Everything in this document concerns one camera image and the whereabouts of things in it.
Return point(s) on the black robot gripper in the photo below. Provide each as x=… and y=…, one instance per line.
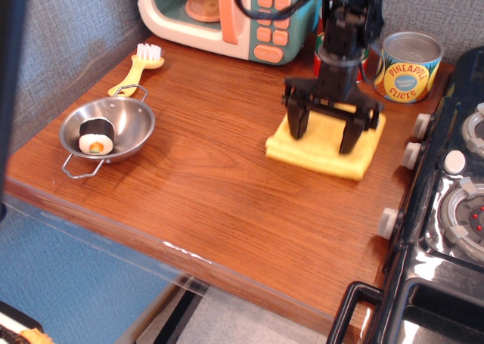
x=334, y=93

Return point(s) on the yellow towel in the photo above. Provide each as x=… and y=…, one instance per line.
x=318, y=150

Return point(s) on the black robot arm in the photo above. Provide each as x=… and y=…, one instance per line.
x=350, y=27

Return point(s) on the tomato sauce can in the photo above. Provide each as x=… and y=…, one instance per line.
x=319, y=41

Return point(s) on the grey stove knob middle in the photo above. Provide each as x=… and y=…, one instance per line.
x=411, y=155

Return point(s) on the grey stove knob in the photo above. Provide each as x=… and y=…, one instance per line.
x=411, y=155
x=387, y=223
x=421, y=125

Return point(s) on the grey stove knob rear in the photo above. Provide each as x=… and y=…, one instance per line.
x=421, y=125

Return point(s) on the pineapple slices can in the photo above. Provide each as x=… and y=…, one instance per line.
x=408, y=66

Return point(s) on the grey stove knob front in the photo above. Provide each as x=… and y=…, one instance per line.
x=387, y=223

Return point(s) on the teal toy microwave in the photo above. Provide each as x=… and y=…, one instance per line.
x=273, y=42

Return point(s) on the orange toy plate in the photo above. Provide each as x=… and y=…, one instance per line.
x=206, y=11

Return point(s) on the yellow dish brush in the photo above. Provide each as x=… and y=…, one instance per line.
x=147, y=57

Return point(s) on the black toy stove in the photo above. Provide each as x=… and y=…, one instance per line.
x=433, y=272

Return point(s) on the toy sushi roll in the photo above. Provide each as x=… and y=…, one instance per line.
x=96, y=136

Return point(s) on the orange black object corner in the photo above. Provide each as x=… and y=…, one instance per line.
x=17, y=327

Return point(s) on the steel bowl with handles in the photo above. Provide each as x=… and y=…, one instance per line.
x=133, y=123

